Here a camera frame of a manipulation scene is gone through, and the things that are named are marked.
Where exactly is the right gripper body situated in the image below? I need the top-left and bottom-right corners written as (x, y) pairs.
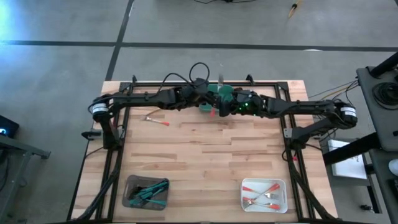
top-left (217, 89), bottom-right (265, 118)

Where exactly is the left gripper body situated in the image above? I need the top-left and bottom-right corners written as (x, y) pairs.
top-left (183, 77), bottom-right (218, 108)

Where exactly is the green plastic bin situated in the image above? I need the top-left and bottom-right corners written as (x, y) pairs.
top-left (198, 83), bottom-right (237, 114)

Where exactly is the white plastic bin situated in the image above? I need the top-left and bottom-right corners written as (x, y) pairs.
top-left (241, 177), bottom-right (289, 214)

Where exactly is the black metal beam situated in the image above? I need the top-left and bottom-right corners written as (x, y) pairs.
top-left (322, 132), bottom-right (382, 166)

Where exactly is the white paper sheet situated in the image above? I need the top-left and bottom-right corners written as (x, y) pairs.
top-left (328, 139), bottom-right (368, 180)

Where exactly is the grey translucent plastic bin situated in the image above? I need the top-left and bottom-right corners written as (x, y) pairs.
top-left (121, 173), bottom-right (171, 213)

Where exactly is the grey equipment cart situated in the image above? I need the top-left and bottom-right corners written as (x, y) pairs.
top-left (356, 66), bottom-right (398, 152)

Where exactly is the white round object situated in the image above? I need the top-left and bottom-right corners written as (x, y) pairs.
top-left (388, 158), bottom-right (398, 177)

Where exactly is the grey side table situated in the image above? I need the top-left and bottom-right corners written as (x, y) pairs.
top-left (0, 133), bottom-right (51, 224)

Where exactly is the black device blue light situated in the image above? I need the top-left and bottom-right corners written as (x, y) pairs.
top-left (0, 114), bottom-right (20, 139)

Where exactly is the left camera cable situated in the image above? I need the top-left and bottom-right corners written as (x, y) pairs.
top-left (157, 61), bottom-right (211, 94)

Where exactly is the black aluminium table frame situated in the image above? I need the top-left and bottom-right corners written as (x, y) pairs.
top-left (67, 73), bottom-right (338, 224)

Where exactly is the black floor cable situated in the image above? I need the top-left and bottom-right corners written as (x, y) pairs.
top-left (193, 0), bottom-right (259, 4)

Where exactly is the thin yellow cable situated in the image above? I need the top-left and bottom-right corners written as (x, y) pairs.
top-left (308, 80), bottom-right (359, 100)

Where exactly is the coiled black cable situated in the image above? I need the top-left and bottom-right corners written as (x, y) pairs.
top-left (372, 81), bottom-right (398, 110)

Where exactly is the black metal post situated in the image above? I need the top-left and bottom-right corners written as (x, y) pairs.
top-left (369, 52), bottom-right (398, 78)

